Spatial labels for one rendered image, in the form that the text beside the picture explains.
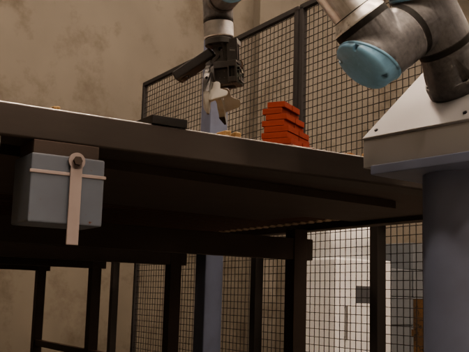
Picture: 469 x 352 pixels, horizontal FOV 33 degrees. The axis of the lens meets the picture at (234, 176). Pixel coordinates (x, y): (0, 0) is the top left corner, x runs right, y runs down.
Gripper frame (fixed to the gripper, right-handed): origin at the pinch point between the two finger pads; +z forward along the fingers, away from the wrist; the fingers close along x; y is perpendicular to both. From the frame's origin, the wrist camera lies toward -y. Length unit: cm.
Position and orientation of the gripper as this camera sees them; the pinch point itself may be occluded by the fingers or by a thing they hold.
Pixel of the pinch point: (213, 120)
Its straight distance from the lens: 194.9
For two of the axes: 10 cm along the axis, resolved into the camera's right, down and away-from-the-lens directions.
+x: 2.7, 1.0, 9.6
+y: 9.6, -0.7, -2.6
